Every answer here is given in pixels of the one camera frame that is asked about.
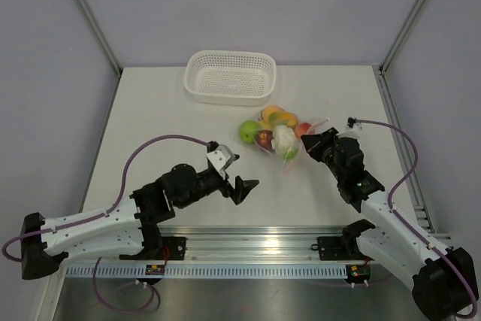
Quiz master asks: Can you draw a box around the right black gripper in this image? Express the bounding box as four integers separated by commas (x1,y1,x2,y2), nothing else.
301,128,345,182

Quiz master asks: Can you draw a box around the white fake cauliflower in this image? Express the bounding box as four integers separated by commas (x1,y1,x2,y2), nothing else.
272,125,299,161

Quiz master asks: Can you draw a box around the clear zip top bag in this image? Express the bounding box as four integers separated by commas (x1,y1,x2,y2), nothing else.
237,104,331,174

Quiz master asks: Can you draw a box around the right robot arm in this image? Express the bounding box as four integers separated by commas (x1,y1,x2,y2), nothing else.
301,128,479,320

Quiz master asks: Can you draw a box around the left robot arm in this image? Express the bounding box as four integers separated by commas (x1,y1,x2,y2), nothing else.
20,150,259,280

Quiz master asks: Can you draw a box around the orange red fake peach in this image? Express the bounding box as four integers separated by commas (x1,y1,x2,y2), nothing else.
294,122,313,140

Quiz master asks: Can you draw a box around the green fake apple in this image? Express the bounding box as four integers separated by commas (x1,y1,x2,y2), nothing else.
238,120,261,144

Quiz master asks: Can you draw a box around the yellow green fake mango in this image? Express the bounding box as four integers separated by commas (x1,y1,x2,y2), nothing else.
268,111,298,129

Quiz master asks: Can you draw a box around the yellow fake fruit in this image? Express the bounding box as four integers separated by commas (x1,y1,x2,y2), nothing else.
260,105,282,123

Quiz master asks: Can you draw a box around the white perforated plastic basket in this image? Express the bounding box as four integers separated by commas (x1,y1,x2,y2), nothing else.
183,50,277,107

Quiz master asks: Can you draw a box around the right small circuit board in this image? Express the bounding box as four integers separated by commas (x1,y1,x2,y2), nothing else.
346,264,371,283

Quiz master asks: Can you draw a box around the small circuit board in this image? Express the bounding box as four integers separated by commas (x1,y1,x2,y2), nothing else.
145,265,165,277
346,264,371,283

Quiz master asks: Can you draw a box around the left small circuit board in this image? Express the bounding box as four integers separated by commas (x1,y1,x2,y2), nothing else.
145,265,165,277

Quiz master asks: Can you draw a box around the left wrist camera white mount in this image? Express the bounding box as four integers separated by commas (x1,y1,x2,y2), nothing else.
206,141,233,175

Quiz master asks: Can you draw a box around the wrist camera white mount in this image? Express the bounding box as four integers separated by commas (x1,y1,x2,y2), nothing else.
206,141,233,175
337,117,362,140

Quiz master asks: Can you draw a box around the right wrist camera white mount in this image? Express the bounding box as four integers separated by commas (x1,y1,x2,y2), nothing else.
337,117,362,140

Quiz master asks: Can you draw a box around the aluminium mounting rail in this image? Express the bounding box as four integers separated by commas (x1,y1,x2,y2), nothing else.
56,225,452,262

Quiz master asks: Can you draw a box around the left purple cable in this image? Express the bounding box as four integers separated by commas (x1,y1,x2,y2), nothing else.
2,135,211,314

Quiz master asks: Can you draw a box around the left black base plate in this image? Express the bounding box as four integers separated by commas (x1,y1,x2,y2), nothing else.
119,236,187,261

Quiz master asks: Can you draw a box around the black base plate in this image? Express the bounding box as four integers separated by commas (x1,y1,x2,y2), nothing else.
119,236,187,261
310,236,373,262

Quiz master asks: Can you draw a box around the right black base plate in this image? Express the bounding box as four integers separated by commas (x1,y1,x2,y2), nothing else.
310,236,373,262

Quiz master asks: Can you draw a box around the white slotted cable duct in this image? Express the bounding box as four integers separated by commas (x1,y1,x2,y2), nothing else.
66,264,347,280

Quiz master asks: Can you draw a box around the right aluminium frame post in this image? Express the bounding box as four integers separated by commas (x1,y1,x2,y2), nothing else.
379,0,428,76

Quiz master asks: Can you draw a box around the aluminium frame post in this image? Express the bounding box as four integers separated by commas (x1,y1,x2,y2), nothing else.
379,0,428,76
73,0,123,78

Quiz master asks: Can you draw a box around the left aluminium frame post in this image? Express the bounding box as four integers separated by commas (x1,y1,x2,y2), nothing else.
73,0,123,78

